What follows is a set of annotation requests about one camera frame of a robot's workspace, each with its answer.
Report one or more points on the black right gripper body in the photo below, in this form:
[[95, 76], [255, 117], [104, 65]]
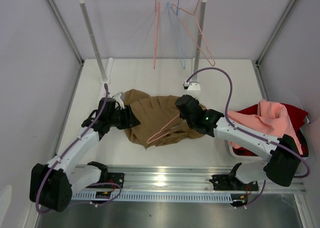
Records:
[[190, 122]]

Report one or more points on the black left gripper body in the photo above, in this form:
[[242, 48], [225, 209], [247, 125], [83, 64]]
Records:
[[118, 119]]

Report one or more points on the pink wire hanger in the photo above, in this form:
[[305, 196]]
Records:
[[199, 39], [156, 31], [173, 132]]

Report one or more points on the tan brown skirt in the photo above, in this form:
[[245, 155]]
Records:
[[153, 112]]

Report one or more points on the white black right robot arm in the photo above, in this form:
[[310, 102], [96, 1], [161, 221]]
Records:
[[279, 156]]

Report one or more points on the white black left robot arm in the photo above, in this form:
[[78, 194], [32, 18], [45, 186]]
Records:
[[53, 184]]

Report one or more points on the silver white clothes rack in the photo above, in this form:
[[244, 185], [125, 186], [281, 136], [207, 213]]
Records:
[[125, 29]]

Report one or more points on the pink garment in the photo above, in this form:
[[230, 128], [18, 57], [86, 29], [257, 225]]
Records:
[[266, 117]]

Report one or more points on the red garment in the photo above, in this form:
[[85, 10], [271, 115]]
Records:
[[297, 117]]

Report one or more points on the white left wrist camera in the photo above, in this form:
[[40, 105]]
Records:
[[119, 98]]

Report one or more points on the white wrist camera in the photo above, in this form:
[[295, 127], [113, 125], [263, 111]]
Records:
[[191, 86], [119, 98]]

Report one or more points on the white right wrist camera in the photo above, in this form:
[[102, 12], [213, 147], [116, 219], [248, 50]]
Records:
[[191, 86]]

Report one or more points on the aluminium mounting rail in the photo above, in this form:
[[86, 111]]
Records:
[[168, 179]]

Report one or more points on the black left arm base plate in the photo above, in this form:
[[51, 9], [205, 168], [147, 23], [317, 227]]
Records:
[[112, 179]]

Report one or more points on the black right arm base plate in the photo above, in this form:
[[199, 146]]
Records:
[[224, 182]]

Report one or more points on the grey slotted cable duct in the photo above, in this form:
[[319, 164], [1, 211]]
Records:
[[207, 197]]

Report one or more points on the blue wire hanger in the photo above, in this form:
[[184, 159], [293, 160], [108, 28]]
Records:
[[177, 33]]

